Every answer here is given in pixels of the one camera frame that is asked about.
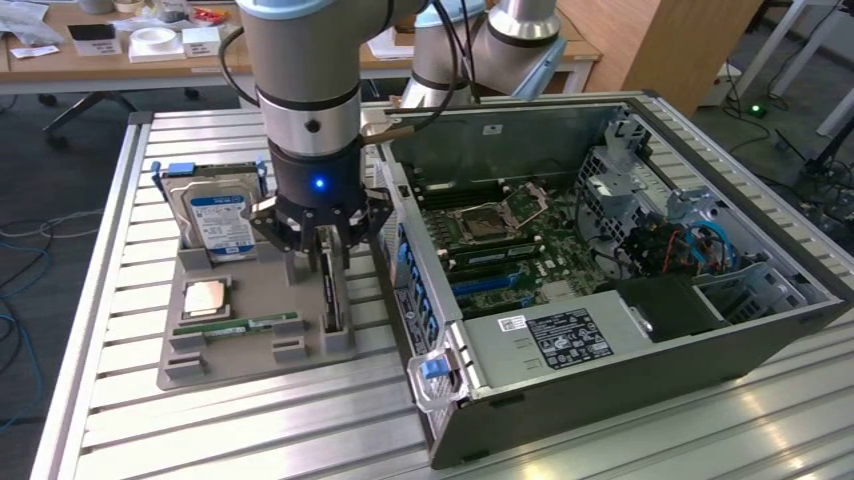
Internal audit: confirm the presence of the blue floor cable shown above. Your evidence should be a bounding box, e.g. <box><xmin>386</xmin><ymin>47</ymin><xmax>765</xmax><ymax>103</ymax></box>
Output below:
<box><xmin>0</xmin><ymin>234</ymin><xmax>52</xmax><ymax>431</ymax></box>

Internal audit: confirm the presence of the blue disk carrier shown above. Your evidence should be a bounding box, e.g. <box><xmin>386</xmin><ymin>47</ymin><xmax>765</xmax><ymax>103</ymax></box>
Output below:
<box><xmin>150</xmin><ymin>158</ymin><xmax>269</xmax><ymax>204</ymax></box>

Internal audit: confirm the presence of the white paper stack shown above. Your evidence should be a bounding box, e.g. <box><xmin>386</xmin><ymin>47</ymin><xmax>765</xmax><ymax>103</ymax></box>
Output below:
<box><xmin>363</xmin><ymin>27</ymin><xmax>419</xmax><ymax>61</ymax></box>

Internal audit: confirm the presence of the white box black lid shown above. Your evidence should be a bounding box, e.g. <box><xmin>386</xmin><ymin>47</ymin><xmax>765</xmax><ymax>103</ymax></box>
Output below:
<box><xmin>68</xmin><ymin>23</ymin><xmax>124</xmax><ymax>57</ymax></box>

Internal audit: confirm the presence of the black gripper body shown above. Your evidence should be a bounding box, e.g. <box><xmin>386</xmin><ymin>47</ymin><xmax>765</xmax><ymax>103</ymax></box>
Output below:
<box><xmin>270</xmin><ymin>142</ymin><xmax>370</xmax><ymax>247</ymax></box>

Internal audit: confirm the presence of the hard disk drive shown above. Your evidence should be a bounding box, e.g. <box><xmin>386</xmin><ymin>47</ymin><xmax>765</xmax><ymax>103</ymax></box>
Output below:
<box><xmin>163</xmin><ymin>167</ymin><xmax>263</xmax><ymax>261</ymax></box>

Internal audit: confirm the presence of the installed RAM stick white label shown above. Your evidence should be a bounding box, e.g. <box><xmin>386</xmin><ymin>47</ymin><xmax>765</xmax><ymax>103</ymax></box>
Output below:
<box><xmin>453</xmin><ymin>242</ymin><xmax>542</xmax><ymax>267</ymax></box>

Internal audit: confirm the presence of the clear plastic bag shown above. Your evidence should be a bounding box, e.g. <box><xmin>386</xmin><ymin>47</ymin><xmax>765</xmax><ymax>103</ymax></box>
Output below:
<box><xmin>0</xmin><ymin>2</ymin><xmax>66</xmax><ymax>46</ymax></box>

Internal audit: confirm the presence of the red wire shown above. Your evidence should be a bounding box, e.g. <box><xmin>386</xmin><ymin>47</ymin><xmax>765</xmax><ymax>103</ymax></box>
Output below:
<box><xmin>665</xmin><ymin>225</ymin><xmax>690</xmax><ymax>272</ymax></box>

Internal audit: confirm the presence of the white table frame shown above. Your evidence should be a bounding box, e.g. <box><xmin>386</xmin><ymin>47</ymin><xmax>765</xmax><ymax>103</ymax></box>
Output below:
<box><xmin>730</xmin><ymin>0</ymin><xmax>854</xmax><ymax>136</ymax></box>

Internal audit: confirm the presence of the wooden cabinet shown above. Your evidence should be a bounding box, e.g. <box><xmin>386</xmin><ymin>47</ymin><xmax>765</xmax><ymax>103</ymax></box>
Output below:
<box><xmin>557</xmin><ymin>0</ymin><xmax>766</xmax><ymax>116</ymax></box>

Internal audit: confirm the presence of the green motherboard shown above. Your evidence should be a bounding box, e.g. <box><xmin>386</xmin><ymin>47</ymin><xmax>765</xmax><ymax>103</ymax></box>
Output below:
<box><xmin>407</xmin><ymin>172</ymin><xmax>606</xmax><ymax>321</ymax></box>

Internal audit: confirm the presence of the green RAM stick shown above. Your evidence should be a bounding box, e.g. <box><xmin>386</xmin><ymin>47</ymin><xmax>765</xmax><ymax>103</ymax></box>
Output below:
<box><xmin>172</xmin><ymin>312</ymin><xmax>301</xmax><ymax>337</ymax></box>

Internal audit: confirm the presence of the black plastic shroud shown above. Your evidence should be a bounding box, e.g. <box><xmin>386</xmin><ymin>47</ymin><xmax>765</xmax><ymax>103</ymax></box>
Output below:
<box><xmin>613</xmin><ymin>277</ymin><xmax>729</xmax><ymax>344</ymax></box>

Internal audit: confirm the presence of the blue card retention bar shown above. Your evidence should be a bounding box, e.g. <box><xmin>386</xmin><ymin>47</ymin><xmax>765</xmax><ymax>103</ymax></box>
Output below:
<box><xmin>395</xmin><ymin>222</ymin><xmax>442</xmax><ymax>351</ymax></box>

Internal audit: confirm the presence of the copper-topped CPU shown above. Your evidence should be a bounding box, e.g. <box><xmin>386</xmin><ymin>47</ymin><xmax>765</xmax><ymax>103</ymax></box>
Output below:
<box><xmin>180</xmin><ymin>279</ymin><xmax>235</xmax><ymax>319</ymax></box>

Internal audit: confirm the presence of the black office chair base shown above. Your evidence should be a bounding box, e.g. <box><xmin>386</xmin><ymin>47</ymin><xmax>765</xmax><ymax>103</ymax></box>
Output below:
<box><xmin>36</xmin><ymin>89</ymin><xmax>202</xmax><ymax>151</ymax></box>

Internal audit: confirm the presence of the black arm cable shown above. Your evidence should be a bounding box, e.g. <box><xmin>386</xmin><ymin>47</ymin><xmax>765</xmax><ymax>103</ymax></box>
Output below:
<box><xmin>218</xmin><ymin>0</ymin><xmax>483</xmax><ymax>134</ymax></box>

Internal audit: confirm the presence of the wooden desk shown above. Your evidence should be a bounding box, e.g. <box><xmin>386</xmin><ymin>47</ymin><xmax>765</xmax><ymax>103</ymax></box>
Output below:
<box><xmin>0</xmin><ymin>0</ymin><xmax>606</xmax><ymax>109</ymax></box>

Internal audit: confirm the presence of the blue case latch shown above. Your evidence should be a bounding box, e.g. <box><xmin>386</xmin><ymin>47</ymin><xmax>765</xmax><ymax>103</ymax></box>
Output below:
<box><xmin>421</xmin><ymin>349</ymin><xmax>447</xmax><ymax>384</ymax></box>

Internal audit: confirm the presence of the CPU socket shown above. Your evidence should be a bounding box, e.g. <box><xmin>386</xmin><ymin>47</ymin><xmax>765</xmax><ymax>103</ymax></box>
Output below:
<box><xmin>453</xmin><ymin>204</ymin><xmax>515</xmax><ymax>246</ymax></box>

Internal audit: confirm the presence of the open grey PC case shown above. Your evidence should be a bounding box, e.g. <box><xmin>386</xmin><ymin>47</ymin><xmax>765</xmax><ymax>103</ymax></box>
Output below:
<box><xmin>355</xmin><ymin>89</ymin><xmax>854</xmax><ymax>471</ymax></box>

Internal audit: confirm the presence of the silver metal drive cage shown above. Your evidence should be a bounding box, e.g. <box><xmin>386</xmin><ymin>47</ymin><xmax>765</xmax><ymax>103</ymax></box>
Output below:
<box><xmin>573</xmin><ymin>107</ymin><xmax>676</xmax><ymax>251</ymax></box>

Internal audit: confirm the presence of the expansion card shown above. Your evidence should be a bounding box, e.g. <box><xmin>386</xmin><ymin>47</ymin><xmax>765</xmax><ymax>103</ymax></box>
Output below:
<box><xmin>315</xmin><ymin>223</ymin><xmax>347</xmax><ymax>335</ymax></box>

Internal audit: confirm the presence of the grey power supply with label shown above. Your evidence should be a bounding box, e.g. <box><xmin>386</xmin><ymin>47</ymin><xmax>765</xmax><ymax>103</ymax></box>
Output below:
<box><xmin>461</xmin><ymin>292</ymin><xmax>660</xmax><ymax>390</ymax></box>

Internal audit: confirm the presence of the blue wire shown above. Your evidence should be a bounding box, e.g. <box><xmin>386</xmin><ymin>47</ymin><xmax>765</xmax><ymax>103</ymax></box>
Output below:
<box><xmin>684</xmin><ymin>219</ymin><xmax>740</xmax><ymax>274</ymax></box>

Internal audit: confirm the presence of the plain white box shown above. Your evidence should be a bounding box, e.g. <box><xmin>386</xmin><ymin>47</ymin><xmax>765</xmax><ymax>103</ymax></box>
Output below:
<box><xmin>180</xmin><ymin>27</ymin><xmax>226</xmax><ymax>59</ymax></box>

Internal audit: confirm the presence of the blue expansion slot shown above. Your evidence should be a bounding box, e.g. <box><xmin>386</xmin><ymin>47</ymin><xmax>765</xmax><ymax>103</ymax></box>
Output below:
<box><xmin>451</xmin><ymin>273</ymin><xmax>529</xmax><ymax>297</ymax></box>

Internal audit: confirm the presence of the grey parts rack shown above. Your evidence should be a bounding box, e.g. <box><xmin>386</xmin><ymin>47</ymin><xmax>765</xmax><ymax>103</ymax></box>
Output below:
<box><xmin>156</xmin><ymin>199</ymin><xmax>359</xmax><ymax>392</ymax></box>

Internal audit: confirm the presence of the silver disk bay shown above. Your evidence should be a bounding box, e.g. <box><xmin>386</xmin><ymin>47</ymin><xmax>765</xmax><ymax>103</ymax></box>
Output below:
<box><xmin>690</xmin><ymin>259</ymin><xmax>813</xmax><ymax>326</ymax></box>

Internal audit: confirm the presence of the metal socket cover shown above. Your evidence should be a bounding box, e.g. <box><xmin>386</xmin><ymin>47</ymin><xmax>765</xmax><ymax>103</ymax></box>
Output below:
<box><xmin>503</xmin><ymin>182</ymin><xmax>553</xmax><ymax>226</ymax></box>

